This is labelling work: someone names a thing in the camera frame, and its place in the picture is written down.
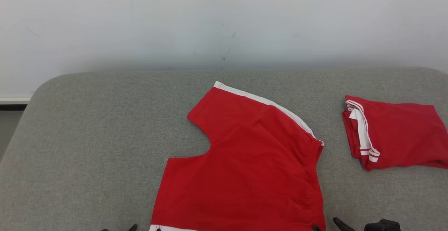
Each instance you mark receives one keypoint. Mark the red shorts with white stripe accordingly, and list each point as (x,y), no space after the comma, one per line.
(245,175)

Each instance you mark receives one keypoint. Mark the red jersey with number 23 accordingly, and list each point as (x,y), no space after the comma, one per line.
(402,133)

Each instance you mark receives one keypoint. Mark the grey fabric sofa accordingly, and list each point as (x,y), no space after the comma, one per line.
(87,136)

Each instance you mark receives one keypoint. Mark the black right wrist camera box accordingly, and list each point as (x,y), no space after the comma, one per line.
(383,225)

